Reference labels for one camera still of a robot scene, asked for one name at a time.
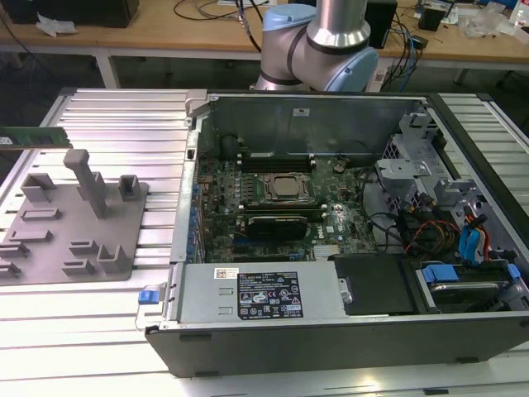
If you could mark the green RAM stick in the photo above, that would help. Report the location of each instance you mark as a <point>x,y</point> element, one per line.
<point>37,138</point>

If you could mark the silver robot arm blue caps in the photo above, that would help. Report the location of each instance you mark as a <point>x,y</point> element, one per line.
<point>339,25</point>

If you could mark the black RAM slot bank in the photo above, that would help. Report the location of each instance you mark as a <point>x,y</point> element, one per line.
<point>273,163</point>

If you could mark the silver CPU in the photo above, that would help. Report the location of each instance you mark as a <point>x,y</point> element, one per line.
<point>287,187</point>

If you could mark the black graphics card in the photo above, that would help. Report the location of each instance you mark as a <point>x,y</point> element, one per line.
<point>277,227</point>

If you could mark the round coin battery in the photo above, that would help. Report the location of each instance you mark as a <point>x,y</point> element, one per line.
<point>339,167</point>

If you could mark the small silver heatsink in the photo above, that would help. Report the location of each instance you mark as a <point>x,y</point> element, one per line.
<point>328,250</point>

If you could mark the green motherboard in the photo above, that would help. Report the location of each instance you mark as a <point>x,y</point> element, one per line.
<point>351,207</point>

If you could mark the silver power supply unit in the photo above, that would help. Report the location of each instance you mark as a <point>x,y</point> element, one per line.
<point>206,297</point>

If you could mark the gray case hinge latch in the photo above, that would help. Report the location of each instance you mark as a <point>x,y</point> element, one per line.
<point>196,101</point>

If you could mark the black plastic cover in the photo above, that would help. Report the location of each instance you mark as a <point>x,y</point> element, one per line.
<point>372,285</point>

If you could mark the black open PC case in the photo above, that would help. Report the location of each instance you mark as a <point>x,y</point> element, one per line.
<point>289,347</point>

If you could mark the metal drive cage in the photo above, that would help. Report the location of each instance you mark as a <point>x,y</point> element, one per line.
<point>413,165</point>

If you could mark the blue case latch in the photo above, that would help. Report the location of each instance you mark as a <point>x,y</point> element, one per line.
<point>149,297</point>

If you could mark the hard disk in blue carrier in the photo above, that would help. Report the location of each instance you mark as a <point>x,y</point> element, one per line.
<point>440,275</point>

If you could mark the gray parts rack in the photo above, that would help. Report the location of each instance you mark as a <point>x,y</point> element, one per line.
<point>74,231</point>

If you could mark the wooden desk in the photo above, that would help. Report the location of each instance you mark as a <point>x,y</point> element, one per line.
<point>144,35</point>

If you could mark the tall black box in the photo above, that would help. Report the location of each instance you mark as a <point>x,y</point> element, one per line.
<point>384,25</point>

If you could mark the black power adapter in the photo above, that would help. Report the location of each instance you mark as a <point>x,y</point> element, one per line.
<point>420,41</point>

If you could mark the small black box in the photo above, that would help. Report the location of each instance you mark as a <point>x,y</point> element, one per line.
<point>432,18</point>

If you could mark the large black box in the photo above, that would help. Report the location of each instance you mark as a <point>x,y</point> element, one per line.
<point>82,12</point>

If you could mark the crumpled white paper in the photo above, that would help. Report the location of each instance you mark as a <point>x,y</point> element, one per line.
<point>53,27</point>

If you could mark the clear plastic bags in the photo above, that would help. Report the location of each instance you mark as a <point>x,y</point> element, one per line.
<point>487,22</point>

